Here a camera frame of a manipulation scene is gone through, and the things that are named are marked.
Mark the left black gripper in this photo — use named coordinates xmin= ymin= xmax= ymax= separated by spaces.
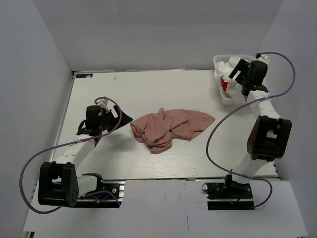
xmin=98 ymin=105 xmax=133 ymax=133

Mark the white t shirt red print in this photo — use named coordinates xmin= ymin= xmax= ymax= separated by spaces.
xmin=214 ymin=73 xmax=245 ymax=106

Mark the pink t shirt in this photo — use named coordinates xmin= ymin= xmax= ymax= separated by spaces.
xmin=130 ymin=108 xmax=215 ymax=154

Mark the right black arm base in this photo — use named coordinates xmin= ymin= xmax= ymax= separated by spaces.
xmin=202 ymin=182 xmax=255 ymax=211

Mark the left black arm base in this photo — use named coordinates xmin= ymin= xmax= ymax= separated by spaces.
xmin=75 ymin=180 xmax=125 ymax=208

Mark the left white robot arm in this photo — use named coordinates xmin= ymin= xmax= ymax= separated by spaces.
xmin=38 ymin=105 xmax=133 ymax=207

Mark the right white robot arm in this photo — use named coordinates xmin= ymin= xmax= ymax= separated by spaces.
xmin=223 ymin=59 xmax=292 ymax=198

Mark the white t shirt in basket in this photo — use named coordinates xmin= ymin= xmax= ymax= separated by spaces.
xmin=215 ymin=56 xmax=241 ymax=74

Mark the white plastic basket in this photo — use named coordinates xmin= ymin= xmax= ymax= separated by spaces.
xmin=213 ymin=55 xmax=257 ymax=106

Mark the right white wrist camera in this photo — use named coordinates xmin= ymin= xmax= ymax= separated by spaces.
xmin=256 ymin=53 xmax=270 ymax=65

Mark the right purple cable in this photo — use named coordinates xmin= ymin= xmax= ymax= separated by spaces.
xmin=207 ymin=51 xmax=297 ymax=208

